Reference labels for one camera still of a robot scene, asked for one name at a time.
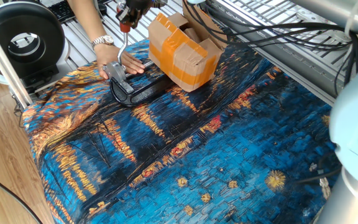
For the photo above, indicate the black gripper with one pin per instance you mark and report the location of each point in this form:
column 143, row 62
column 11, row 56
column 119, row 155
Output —
column 138, row 4

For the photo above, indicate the person forearm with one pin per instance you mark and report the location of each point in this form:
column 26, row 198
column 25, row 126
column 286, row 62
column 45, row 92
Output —
column 85, row 18

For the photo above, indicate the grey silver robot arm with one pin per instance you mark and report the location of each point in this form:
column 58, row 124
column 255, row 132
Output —
column 353, row 130

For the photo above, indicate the person hand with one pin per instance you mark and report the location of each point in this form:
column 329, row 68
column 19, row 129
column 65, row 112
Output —
column 110, row 57

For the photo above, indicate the silver wristwatch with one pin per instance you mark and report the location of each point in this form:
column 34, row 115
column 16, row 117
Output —
column 102, row 40

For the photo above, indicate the silver threaded rod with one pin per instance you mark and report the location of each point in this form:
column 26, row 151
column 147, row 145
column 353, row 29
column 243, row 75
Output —
column 141, row 69

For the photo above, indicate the taped cardboard box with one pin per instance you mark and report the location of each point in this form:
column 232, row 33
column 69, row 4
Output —
column 185, row 56

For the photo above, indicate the starry night painted cloth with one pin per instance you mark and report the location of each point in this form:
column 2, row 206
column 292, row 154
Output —
column 197, row 155

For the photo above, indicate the silver mounting plate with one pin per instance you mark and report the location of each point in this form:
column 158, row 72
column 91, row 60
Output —
column 322, row 25

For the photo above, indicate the aluminium frame post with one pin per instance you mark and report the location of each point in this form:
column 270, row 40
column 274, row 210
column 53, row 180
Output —
column 5, row 63

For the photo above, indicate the grey aluminium table rail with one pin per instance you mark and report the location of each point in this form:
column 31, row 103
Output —
column 291, row 62

